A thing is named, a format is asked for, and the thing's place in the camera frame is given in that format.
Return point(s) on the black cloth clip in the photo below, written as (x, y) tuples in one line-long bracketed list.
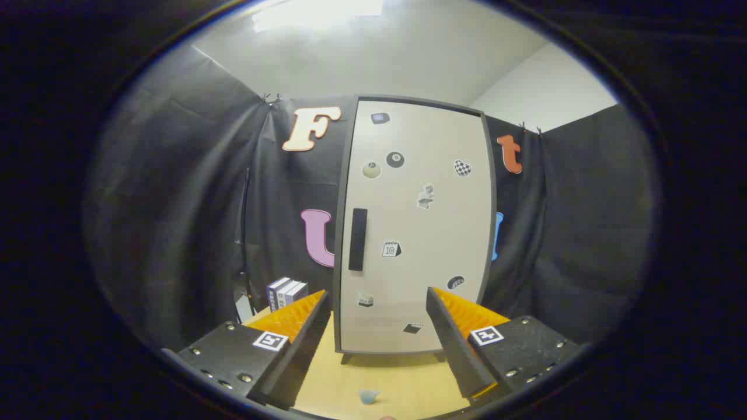
[(271, 98), (525, 127)]

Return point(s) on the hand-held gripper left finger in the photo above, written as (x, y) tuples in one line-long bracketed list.
[(303, 350)]

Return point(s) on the grey cabinet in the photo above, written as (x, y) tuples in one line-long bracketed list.
[(493, 192)]

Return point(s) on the blue translucent tube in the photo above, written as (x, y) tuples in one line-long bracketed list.
[(368, 396)]

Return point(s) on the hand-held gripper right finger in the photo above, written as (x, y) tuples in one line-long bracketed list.
[(452, 344)]

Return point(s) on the black backdrop cloth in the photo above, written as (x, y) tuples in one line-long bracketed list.
[(175, 204)]

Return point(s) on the thin black pole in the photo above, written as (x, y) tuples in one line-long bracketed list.
[(244, 233)]

